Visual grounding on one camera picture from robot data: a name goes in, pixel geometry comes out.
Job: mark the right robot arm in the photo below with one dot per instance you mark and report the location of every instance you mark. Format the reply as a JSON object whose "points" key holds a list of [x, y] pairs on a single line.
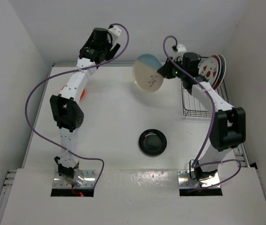
{"points": [[227, 129]]}

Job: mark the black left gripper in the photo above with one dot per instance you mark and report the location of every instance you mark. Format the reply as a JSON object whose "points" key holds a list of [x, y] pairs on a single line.
{"points": [[110, 53]]}

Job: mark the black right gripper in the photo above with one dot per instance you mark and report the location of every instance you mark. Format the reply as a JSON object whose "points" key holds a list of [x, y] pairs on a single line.
{"points": [[167, 69]]}

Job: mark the beige blue leaf plate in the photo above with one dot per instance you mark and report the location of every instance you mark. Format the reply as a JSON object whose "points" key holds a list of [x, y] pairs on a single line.
{"points": [[145, 73]]}

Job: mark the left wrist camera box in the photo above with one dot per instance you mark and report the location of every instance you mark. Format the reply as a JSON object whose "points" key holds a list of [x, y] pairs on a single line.
{"points": [[115, 32]]}

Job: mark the metal base plate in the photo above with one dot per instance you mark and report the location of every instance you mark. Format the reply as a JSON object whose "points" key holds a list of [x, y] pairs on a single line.
{"points": [[187, 180], [84, 179]]}

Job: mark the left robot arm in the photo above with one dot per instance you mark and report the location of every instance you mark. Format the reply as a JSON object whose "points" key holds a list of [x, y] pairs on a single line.
{"points": [[101, 46]]}

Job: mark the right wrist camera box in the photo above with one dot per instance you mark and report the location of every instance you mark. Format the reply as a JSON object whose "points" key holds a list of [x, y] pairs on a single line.
{"points": [[179, 51]]}

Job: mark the white watermelon pattern plate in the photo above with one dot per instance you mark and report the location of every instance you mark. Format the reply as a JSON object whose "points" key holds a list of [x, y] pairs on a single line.
{"points": [[209, 69]]}

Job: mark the wire dish rack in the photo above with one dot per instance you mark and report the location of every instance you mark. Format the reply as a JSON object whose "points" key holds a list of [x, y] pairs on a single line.
{"points": [[199, 98]]}

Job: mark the orange plate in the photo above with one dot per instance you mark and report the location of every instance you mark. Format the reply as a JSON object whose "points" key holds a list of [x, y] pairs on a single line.
{"points": [[82, 94]]}

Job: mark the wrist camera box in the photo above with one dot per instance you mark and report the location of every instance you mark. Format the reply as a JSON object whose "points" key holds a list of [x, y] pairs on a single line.
{"points": [[179, 51], [115, 32]]}

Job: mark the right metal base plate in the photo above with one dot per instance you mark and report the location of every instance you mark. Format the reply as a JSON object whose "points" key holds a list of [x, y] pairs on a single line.
{"points": [[187, 180]]}

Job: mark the red teal floral plate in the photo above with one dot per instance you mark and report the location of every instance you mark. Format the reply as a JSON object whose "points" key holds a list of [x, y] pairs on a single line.
{"points": [[218, 75], [222, 72]]}

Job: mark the black plate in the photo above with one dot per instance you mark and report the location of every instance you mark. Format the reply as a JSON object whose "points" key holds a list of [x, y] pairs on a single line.
{"points": [[152, 142]]}

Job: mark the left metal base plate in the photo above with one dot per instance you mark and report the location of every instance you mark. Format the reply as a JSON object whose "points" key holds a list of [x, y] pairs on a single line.
{"points": [[84, 179]]}

